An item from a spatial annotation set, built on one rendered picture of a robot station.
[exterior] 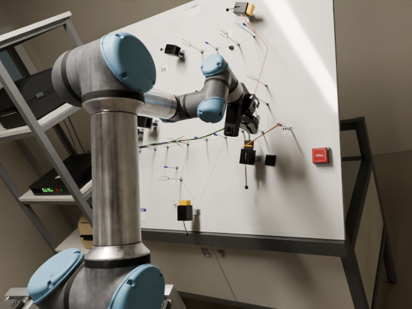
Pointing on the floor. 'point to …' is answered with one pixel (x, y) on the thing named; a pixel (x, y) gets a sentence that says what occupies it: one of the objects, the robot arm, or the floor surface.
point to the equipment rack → (76, 196)
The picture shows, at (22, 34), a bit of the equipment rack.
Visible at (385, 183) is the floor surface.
